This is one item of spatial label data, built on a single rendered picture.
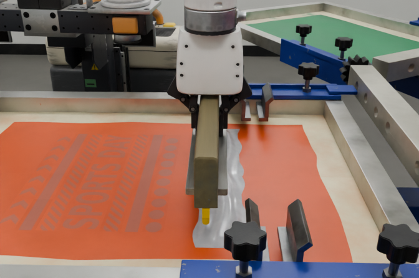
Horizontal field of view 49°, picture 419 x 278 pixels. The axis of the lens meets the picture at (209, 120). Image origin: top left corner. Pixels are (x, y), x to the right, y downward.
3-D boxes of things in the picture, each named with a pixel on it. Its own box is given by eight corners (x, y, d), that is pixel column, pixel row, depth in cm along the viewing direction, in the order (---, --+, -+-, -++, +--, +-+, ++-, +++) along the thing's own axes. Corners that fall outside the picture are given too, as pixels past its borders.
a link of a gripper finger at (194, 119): (200, 90, 73) (200, 127, 76) (180, 89, 73) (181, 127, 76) (199, 97, 70) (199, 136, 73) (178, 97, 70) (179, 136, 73)
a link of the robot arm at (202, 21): (245, 1, 69) (244, 19, 70) (186, 0, 69) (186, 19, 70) (247, 12, 62) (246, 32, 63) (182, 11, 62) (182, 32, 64)
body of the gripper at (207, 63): (244, 14, 70) (241, 83, 75) (177, 13, 70) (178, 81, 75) (246, 26, 63) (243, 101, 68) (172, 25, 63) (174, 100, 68)
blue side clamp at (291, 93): (201, 119, 101) (200, 90, 98) (201, 111, 105) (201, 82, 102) (338, 121, 100) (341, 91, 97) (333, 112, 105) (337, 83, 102)
